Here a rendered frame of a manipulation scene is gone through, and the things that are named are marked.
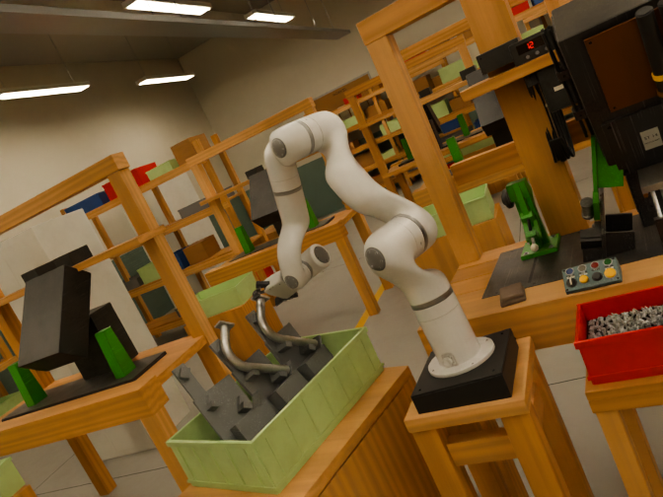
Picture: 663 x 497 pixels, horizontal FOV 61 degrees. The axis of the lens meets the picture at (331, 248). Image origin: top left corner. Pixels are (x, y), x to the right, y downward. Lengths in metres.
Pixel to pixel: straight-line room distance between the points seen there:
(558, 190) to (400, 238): 1.00
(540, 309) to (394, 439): 0.61
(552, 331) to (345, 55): 10.94
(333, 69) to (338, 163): 11.02
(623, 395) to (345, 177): 0.84
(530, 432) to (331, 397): 0.62
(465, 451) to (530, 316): 0.47
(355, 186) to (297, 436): 0.73
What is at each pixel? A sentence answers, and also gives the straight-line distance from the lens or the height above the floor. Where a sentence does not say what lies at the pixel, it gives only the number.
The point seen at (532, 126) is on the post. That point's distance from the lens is 2.25.
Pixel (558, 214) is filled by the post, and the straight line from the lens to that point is 2.32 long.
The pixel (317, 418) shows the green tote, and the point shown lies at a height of 0.86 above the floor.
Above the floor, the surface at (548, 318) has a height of 0.85.
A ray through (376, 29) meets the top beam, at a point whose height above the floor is 1.89.
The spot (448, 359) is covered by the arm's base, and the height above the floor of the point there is 0.95.
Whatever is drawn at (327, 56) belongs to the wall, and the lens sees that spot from 12.55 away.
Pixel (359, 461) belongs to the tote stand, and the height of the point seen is 0.71.
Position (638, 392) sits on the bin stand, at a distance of 1.51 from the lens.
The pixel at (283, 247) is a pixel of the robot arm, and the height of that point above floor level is 1.35.
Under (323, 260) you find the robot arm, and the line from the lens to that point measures 1.78.
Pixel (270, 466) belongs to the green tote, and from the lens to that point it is 1.65.
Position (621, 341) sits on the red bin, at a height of 0.90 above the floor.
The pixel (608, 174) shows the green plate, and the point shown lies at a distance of 1.90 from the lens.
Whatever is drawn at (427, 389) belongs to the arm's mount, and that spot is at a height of 0.91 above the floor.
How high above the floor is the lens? 1.60
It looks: 10 degrees down
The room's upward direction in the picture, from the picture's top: 25 degrees counter-clockwise
